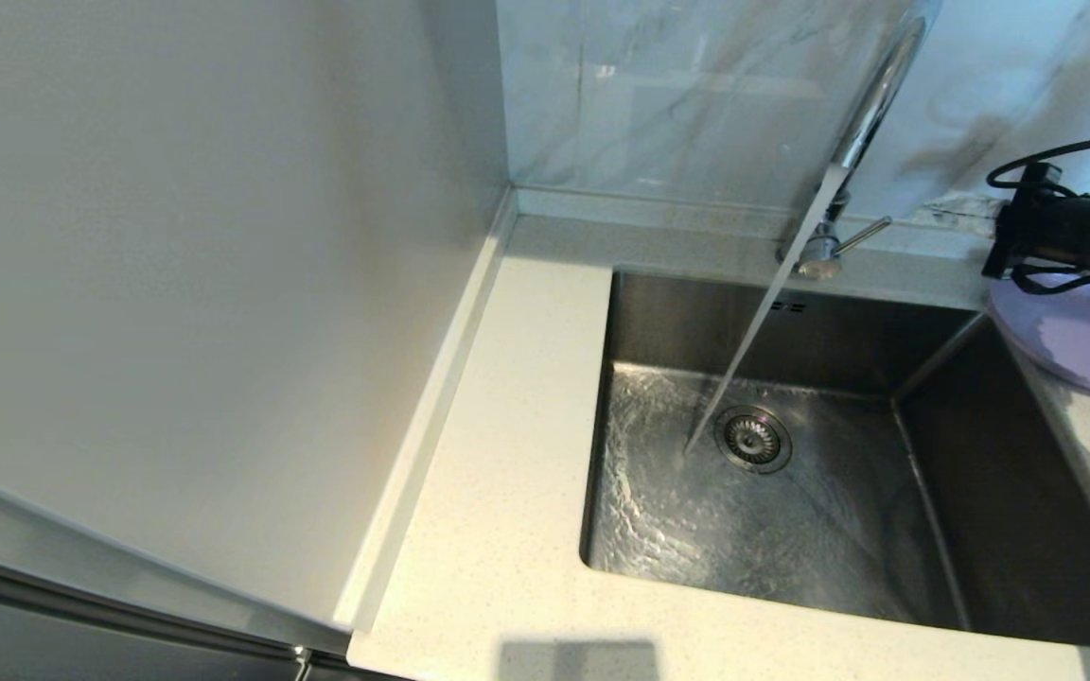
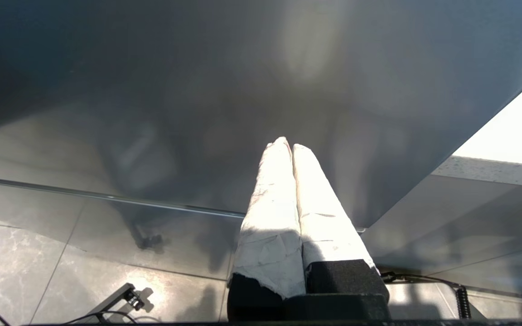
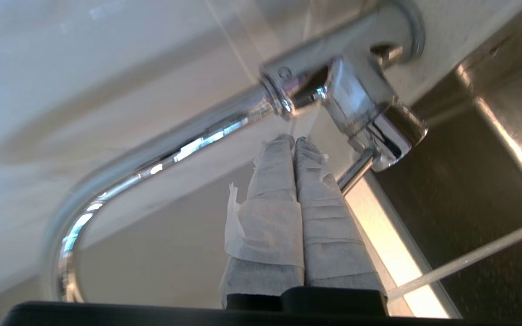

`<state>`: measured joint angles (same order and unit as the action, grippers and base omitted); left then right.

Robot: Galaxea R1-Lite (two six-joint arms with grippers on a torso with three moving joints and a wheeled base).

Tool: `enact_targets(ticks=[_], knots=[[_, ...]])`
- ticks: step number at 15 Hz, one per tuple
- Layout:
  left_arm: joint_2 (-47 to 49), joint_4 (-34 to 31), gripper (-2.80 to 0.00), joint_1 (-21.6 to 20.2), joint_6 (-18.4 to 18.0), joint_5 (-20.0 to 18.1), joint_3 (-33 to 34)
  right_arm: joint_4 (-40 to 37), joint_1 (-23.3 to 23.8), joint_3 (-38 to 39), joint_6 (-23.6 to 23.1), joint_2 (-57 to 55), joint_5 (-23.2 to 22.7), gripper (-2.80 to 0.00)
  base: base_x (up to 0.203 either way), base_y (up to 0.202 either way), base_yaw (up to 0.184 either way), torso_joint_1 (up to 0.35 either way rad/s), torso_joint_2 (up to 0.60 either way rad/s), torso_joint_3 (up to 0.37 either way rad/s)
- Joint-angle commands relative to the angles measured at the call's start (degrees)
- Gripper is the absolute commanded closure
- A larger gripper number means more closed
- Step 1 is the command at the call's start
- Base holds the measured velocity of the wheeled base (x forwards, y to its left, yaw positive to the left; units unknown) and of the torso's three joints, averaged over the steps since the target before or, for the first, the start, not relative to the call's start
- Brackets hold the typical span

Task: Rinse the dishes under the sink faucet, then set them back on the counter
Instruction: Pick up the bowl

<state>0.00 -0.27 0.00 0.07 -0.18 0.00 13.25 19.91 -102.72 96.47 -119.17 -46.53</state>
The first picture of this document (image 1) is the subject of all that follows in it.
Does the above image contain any chrome faucet lever handle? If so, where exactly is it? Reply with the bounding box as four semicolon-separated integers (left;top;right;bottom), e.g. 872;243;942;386
834;216;893;258

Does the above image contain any stainless steel sink basin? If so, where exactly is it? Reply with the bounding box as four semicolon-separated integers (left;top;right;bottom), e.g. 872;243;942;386
579;268;1090;649

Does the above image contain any purple plate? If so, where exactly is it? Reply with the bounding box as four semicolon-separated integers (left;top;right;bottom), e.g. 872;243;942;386
988;272;1090;395

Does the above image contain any chrome gooseneck faucet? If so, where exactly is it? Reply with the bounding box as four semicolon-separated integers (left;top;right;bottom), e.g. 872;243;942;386
777;0;932;282

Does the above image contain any running tap water stream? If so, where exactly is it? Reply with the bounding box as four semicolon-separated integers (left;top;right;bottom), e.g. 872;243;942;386
684;166;841;455

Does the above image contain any round metal drain strainer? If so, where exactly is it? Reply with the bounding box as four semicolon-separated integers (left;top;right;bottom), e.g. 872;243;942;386
713;406;793;475

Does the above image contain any white tall cabinet side panel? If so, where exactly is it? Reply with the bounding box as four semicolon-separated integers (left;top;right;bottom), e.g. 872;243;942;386
0;0;518;655

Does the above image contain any stainless steel appliance front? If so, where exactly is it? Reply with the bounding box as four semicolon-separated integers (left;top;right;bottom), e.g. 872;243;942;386
0;547;409;681

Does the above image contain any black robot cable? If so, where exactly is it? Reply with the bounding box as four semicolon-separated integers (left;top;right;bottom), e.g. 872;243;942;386
986;135;1090;295

